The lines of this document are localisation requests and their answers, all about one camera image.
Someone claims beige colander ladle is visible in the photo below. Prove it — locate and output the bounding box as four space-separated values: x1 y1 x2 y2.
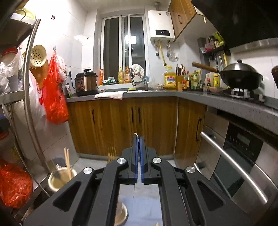
29 45 48 90

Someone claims metal shelf rack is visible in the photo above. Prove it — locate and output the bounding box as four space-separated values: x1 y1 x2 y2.
1 13 50 221

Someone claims cream ceramic utensil holder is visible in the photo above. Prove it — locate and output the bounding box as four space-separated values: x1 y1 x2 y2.
47 166 129 226

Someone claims wooden knife block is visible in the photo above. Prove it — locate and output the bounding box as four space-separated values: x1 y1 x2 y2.
176 75 184 91

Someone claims blue cartoon cloth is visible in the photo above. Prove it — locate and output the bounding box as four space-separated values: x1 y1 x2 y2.
118 182 164 226

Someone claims white water heater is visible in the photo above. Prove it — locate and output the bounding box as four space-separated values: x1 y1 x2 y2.
148 10 175 42

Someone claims wooden chopstick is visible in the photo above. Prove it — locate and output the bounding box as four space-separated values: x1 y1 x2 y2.
64 148 68 174
66 149 72 180

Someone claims red plastic bag lower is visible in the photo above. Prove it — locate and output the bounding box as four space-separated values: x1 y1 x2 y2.
1 159 33 209

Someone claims gold fork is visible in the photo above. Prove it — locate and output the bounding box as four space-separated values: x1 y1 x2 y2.
107 144 117 163

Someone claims white dish towel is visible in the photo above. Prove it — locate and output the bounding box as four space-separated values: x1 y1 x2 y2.
94 91 127 100

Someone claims electric pressure cooker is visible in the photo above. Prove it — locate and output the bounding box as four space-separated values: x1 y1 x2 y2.
74 69 98 96

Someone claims brown frying pan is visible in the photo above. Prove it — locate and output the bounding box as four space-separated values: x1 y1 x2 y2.
271 65 278 88

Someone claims red plastic bag hanging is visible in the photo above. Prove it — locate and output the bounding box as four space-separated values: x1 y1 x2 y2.
40 50 69 125

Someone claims built-in oven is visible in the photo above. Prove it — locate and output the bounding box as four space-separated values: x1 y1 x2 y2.
194 112 277 225

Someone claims yellow oil bottle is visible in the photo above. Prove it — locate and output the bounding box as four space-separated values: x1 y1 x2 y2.
164 72 176 90

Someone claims black wok with lid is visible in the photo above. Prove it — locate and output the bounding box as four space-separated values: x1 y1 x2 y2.
192 59 263 90

